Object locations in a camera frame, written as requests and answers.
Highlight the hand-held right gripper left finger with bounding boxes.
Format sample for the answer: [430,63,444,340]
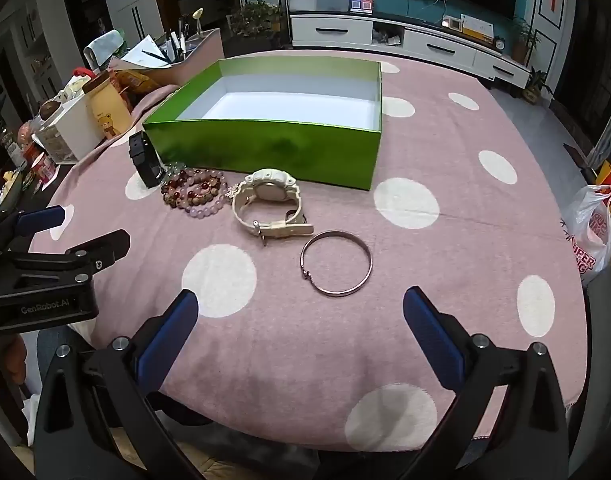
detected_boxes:
[32,289,206,480]

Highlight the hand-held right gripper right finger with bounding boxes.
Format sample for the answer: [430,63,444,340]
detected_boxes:
[403,286,571,480]

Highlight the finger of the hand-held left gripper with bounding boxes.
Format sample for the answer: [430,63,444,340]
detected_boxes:
[8,229,132,287]
[0,204,67,251]

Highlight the silver bangle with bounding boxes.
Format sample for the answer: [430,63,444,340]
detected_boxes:
[300,230,374,299]

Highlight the green cardboard box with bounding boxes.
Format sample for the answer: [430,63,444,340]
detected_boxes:
[142,56,384,192]

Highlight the person's left hand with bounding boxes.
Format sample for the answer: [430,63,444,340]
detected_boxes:
[0,334,28,388]

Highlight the red can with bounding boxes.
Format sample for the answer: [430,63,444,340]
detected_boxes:
[31,154,57,182]

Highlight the pink polka-dot tablecloth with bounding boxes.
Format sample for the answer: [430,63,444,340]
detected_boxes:
[28,50,589,453]

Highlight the white drawer organizer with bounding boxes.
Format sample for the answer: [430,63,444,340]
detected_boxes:
[34,94,104,164]

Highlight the black wrist watch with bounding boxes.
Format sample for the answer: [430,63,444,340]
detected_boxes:
[128,131,165,190]

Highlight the yellow bear bottle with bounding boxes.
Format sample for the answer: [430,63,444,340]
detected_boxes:
[82,71,134,142]

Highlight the orange snack packet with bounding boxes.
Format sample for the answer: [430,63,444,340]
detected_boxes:
[112,69,158,97]

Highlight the grey chair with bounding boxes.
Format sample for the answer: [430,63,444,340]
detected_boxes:
[568,240,611,466]

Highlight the rolled pale green towel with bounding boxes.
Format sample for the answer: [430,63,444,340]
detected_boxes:
[82,30,127,67]

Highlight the white plastic bag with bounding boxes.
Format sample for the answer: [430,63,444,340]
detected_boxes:
[560,185,611,289]

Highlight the small potted plant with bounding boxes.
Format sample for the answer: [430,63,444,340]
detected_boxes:
[522,67,555,106]

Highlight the bushy green plant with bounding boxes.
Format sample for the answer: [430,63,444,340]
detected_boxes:
[228,0,287,42]

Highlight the white television cabinet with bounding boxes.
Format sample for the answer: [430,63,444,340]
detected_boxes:
[289,12,532,90]

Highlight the white and yellow box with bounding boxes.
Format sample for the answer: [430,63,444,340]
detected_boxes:
[442,13,497,41]

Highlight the tall potted plant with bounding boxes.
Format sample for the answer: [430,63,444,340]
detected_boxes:
[510,16,542,64]

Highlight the green crystal bead bracelet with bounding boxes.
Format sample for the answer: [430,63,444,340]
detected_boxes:
[160,161,187,186]

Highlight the red agate bead bracelet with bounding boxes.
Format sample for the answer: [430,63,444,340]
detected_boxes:
[162,169,225,201]

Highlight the pink quartz bead bracelet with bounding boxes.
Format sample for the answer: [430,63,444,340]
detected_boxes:
[182,192,232,222]

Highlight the brown bead bracelet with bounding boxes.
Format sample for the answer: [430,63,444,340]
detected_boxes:
[178,180,226,211]

